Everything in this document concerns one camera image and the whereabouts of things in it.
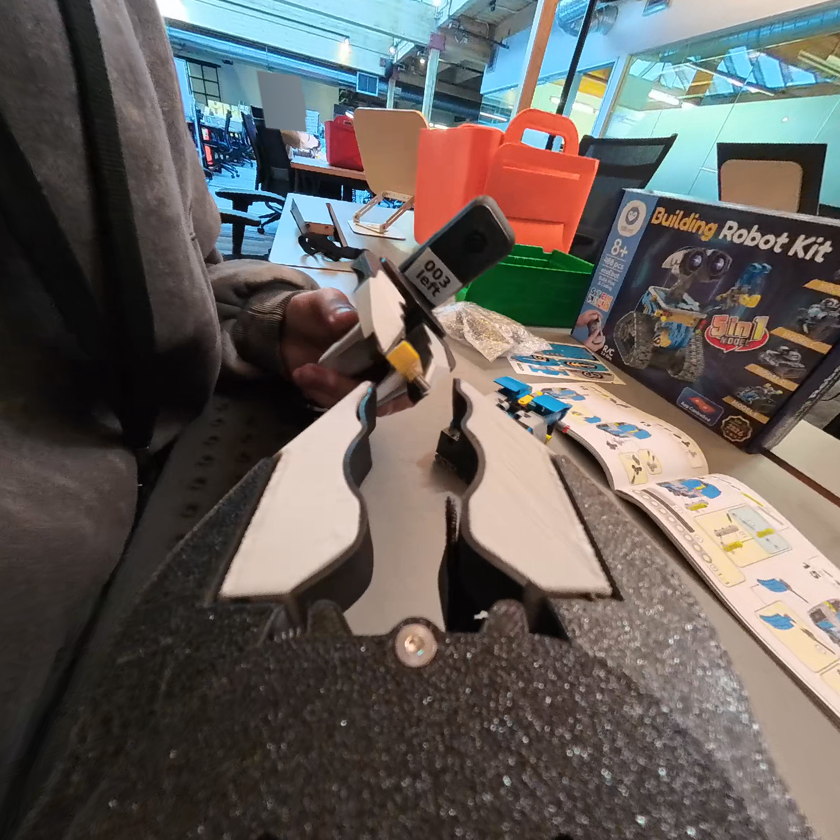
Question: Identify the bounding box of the grey desk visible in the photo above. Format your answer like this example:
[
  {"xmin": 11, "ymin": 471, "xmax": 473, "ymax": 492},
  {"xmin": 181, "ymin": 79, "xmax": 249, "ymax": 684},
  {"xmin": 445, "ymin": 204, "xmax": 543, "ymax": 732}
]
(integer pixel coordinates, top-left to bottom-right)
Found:
[{"xmin": 315, "ymin": 262, "xmax": 840, "ymax": 840}]

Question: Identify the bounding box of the open instruction booklet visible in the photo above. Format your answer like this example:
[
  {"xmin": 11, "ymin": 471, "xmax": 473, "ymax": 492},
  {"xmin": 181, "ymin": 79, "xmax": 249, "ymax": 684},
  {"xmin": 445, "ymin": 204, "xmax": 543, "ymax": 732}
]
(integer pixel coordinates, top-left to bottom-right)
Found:
[{"xmin": 525, "ymin": 382, "xmax": 840, "ymax": 691}]

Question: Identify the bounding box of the crumpled clear plastic bag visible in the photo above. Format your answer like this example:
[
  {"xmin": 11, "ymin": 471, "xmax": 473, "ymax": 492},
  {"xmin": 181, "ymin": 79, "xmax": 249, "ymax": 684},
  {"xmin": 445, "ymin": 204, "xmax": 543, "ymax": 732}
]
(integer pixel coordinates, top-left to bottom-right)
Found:
[{"xmin": 435, "ymin": 302, "xmax": 553, "ymax": 363}]

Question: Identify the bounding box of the yellow toothed rack piece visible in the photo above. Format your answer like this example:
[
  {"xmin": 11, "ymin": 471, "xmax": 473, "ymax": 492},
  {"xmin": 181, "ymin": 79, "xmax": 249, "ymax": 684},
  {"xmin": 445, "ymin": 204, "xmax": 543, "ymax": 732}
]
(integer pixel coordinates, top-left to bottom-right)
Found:
[{"xmin": 386, "ymin": 341, "xmax": 422, "ymax": 383}]

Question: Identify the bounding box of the black mesh office chair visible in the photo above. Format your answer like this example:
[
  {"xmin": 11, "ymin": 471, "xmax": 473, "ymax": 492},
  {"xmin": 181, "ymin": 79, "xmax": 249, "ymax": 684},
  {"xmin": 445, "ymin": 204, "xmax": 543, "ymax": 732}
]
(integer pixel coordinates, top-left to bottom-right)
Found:
[{"xmin": 571, "ymin": 134, "xmax": 678, "ymax": 260}]

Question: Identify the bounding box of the blue brick toy car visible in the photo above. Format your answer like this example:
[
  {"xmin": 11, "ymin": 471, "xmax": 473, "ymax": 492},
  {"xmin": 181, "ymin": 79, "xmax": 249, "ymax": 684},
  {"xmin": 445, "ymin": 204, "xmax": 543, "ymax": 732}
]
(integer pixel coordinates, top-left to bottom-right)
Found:
[{"xmin": 436, "ymin": 376, "xmax": 573, "ymax": 484}]

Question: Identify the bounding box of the person's left forearm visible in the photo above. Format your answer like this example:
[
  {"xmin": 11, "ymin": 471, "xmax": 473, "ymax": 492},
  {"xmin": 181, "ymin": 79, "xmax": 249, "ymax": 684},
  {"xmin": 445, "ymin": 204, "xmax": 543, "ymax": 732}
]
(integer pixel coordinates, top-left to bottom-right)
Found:
[{"xmin": 210, "ymin": 259, "xmax": 319, "ymax": 382}]

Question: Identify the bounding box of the black and tan chair back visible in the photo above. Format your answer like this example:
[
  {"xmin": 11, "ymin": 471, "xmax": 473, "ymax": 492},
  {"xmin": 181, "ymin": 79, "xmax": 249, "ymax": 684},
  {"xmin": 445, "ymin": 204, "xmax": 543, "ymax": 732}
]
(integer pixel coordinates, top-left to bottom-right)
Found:
[{"xmin": 717, "ymin": 143, "xmax": 828, "ymax": 216}]

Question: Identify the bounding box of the bright green plastic bin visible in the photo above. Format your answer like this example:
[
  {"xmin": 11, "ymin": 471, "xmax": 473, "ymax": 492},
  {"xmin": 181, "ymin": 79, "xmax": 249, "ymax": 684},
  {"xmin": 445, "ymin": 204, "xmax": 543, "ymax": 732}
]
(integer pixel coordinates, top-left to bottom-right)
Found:
[{"xmin": 458, "ymin": 243, "xmax": 596, "ymax": 330}]

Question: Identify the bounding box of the red bag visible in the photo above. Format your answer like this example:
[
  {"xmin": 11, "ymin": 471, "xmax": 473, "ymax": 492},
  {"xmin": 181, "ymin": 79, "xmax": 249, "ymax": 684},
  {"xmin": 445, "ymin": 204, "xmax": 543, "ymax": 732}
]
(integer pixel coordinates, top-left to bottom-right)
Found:
[{"xmin": 323, "ymin": 115, "xmax": 365, "ymax": 172}]

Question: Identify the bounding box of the white table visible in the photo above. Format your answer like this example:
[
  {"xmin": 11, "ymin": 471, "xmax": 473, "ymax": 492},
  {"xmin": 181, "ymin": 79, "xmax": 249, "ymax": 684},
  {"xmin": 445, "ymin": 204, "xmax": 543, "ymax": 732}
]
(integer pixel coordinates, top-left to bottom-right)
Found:
[{"xmin": 269, "ymin": 192, "xmax": 421, "ymax": 271}]

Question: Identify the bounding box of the wooden laptop stand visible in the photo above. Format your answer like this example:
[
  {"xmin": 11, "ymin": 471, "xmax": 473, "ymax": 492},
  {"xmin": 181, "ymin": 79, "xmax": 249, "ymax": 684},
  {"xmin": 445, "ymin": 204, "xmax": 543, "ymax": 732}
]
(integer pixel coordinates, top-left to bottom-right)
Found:
[{"xmin": 346, "ymin": 108, "xmax": 429, "ymax": 237}]

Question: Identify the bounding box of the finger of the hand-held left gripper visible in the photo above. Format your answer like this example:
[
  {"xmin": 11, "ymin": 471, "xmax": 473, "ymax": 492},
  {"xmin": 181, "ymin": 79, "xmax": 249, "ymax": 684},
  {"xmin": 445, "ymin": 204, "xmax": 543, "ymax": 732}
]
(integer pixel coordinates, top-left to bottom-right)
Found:
[
  {"xmin": 318, "ymin": 269, "xmax": 409, "ymax": 380},
  {"xmin": 377, "ymin": 371, "xmax": 431, "ymax": 404}
]

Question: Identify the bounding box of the blue sticker sheet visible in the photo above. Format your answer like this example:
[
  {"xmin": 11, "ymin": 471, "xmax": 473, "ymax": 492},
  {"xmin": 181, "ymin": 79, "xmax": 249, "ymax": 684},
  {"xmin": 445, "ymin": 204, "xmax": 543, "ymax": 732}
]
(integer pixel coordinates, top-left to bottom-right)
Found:
[{"xmin": 507, "ymin": 341, "xmax": 626, "ymax": 389}]

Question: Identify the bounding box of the black perforated chair seat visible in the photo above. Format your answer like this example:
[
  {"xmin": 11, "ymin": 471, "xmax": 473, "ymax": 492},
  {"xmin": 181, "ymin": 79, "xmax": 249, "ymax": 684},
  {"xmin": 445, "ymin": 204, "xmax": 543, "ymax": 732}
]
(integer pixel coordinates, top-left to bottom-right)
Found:
[{"xmin": 138, "ymin": 387, "xmax": 309, "ymax": 546}]

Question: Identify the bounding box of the person's dark grey clothing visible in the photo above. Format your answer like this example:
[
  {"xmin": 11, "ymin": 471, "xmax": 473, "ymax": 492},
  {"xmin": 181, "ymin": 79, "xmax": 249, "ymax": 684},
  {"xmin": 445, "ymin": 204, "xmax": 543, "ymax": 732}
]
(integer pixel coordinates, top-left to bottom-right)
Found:
[{"xmin": 0, "ymin": 0, "xmax": 316, "ymax": 788}]

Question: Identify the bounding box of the orange plastic bin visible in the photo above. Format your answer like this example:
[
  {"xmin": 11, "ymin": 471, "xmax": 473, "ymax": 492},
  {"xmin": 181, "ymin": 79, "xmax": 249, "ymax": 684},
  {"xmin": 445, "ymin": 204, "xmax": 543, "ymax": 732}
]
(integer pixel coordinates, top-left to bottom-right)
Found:
[{"xmin": 415, "ymin": 108, "xmax": 600, "ymax": 255}]

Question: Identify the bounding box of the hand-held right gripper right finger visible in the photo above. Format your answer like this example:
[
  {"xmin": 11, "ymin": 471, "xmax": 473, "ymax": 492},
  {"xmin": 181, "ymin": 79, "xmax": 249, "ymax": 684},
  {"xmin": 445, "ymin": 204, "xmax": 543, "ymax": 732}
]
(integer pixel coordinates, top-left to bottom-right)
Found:
[{"xmin": 446, "ymin": 379, "xmax": 616, "ymax": 634}]

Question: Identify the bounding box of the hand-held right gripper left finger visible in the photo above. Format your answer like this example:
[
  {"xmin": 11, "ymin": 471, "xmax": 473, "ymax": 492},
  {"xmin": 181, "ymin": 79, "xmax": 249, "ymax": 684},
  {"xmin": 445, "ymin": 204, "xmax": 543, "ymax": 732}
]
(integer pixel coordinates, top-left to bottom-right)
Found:
[{"xmin": 218, "ymin": 382, "xmax": 379, "ymax": 614}]

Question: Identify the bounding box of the dark blue toy box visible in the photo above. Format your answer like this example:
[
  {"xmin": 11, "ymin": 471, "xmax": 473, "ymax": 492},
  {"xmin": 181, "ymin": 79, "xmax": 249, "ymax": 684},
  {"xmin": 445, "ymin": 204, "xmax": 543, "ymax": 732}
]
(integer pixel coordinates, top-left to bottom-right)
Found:
[{"xmin": 571, "ymin": 189, "xmax": 840, "ymax": 455}]

